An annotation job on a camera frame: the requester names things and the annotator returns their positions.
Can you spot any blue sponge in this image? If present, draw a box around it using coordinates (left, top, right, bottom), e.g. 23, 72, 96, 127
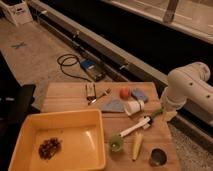
131, 88, 148, 102

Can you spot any yellow plastic tray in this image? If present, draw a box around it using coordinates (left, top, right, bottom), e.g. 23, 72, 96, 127
8, 109, 106, 171

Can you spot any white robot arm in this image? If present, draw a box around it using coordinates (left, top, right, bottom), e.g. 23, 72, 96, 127
160, 62, 213, 115

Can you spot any white cup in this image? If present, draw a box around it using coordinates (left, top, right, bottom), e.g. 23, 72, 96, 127
124, 100, 144, 116

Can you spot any green head dish brush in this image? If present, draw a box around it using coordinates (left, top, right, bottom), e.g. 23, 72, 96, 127
109, 109, 163, 152

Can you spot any wooden board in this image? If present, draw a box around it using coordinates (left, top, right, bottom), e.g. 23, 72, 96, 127
41, 82, 181, 171

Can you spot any dark grape bunch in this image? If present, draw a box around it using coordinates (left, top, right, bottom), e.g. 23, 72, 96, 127
38, 137, 61, 160

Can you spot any blue grey cloth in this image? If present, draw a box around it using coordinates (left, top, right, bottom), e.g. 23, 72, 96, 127
101, 98, 124, 113

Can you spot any black chair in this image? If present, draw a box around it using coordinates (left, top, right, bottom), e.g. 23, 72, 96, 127
0, 84, 36, 171

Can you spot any white crate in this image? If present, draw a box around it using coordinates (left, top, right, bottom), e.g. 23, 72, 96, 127
0, 0, 33, 27

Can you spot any small clear rectangular tool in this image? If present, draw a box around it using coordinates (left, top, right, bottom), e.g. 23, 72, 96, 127
86, 83, 96, 101

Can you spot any yellow corn cob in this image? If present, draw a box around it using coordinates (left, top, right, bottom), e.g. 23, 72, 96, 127
132, 132, 143, 161

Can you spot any blue electronic box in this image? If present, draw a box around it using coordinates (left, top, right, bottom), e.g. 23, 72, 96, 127
80, 59, 105, 82

